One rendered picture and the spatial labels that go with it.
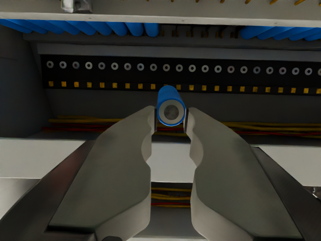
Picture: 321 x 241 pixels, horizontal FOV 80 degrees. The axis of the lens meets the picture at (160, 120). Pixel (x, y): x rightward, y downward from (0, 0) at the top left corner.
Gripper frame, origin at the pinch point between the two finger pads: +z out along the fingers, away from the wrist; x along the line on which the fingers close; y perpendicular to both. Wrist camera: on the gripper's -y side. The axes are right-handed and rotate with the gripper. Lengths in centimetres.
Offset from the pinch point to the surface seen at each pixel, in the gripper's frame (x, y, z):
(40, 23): -14.2, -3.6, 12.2
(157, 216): -1.1, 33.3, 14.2
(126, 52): -6.7, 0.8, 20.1
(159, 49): -1.7, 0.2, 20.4
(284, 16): 9.3, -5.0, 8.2
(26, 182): -23.4, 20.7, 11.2
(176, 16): 0.3, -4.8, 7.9
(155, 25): -1.8, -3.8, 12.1
